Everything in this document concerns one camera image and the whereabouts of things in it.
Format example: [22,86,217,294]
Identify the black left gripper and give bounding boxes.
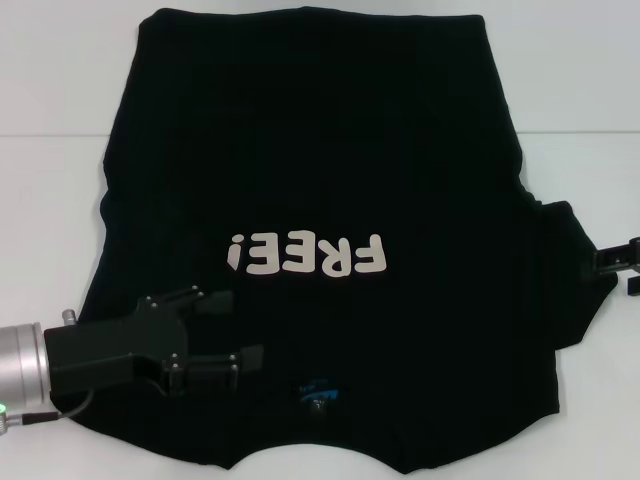
[43,284,265,397]

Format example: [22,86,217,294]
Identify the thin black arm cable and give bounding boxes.
[0,387,96,429]

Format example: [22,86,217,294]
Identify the black shirt with FREE print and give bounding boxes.
[59,13,615,480]

